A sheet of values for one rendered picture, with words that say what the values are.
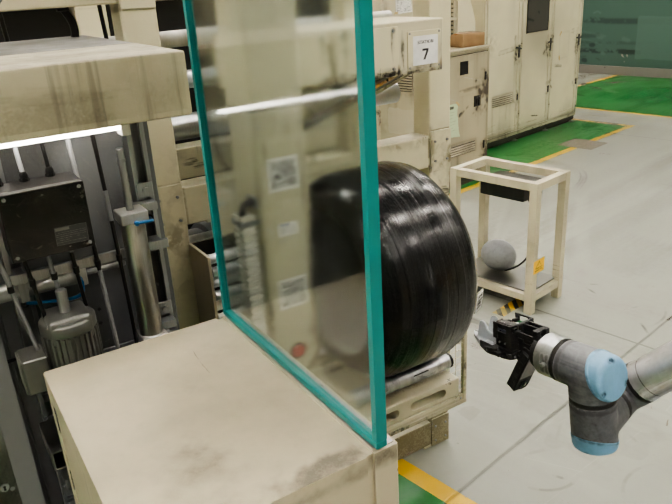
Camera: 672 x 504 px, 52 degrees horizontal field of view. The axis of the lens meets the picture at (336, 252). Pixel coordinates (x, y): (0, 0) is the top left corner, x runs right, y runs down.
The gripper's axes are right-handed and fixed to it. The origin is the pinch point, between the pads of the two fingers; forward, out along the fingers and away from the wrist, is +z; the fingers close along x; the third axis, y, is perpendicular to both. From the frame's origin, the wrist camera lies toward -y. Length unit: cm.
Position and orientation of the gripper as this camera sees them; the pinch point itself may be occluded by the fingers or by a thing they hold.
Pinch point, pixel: (479, 335)
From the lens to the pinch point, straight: 165.2
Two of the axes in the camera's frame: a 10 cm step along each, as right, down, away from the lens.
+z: -5.3, -1.7, 8.3
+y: -1.2, -9.5, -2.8
